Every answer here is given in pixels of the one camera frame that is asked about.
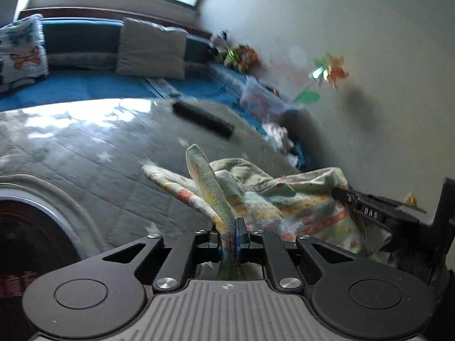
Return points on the green stuffed toy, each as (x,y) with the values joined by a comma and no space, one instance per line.
(233,58)

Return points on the cream printed garment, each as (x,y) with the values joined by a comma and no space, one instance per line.
(284,202)

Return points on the colourful toy pinwheel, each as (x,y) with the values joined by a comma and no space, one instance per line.
(334,73)

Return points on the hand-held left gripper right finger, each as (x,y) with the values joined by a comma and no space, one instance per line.
(238,252)

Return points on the butterfly print pillow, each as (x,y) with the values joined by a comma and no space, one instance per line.
(25,53)

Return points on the blue corner sofa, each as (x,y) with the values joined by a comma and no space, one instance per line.
(81,42)

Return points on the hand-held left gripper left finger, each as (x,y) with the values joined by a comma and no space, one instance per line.
(220,252)

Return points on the white crumpled cloth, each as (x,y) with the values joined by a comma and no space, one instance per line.
(279,138)

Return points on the black remote control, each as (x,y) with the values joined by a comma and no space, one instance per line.
(202,119)

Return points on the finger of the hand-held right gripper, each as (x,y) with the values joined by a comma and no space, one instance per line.
(346,199)

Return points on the black white stuffed toy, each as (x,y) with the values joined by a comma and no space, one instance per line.
(218,42)

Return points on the clear plastic storage box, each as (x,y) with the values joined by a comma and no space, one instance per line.
(265,99)

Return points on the orange stuffed toy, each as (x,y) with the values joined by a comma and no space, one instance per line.
(248,58)

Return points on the plain grey pillow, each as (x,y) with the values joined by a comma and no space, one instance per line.
(153,49)

